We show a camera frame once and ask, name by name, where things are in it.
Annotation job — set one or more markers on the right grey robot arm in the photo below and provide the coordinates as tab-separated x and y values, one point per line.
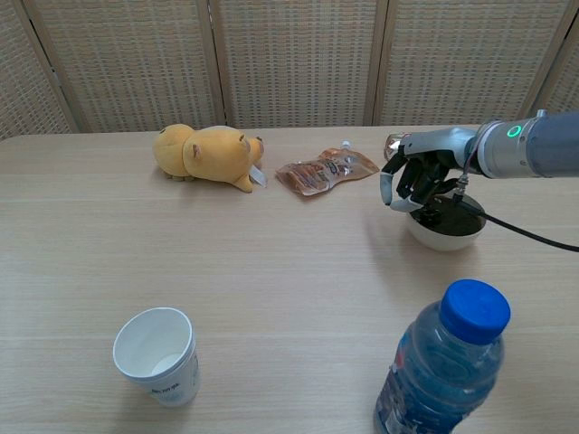
529	147

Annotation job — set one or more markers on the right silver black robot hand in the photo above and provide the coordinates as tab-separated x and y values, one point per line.
434	144

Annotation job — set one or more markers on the yellow plush bear toy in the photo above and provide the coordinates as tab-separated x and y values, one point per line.
212	156

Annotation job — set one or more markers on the brown sauce pouch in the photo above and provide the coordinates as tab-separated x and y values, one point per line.
325	174

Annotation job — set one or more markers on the white paper cup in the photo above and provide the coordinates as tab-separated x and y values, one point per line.
156	343

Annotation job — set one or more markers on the woven folding screen panel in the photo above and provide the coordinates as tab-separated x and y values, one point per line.
466	59
563	86
298	63
22	81
131	63

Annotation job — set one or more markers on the gold foil snack package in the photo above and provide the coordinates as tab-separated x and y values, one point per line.
392	144

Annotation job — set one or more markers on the clear bottle with blue cap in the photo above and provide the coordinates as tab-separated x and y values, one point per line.
445	375

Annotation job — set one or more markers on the white bowl dark liquid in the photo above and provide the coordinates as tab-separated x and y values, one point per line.
445	242

